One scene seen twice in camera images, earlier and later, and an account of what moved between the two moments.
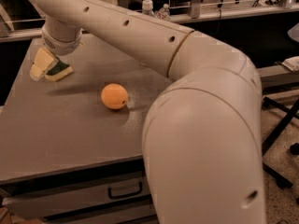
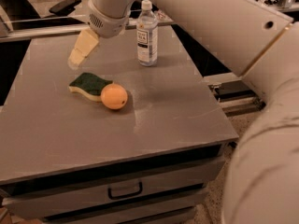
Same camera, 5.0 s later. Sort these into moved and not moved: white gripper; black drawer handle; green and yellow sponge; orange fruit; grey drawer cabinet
Moved: green and yellow sponge; white gripper
Not moved: orange fruit; black drawer handle; grey drawer cabinet
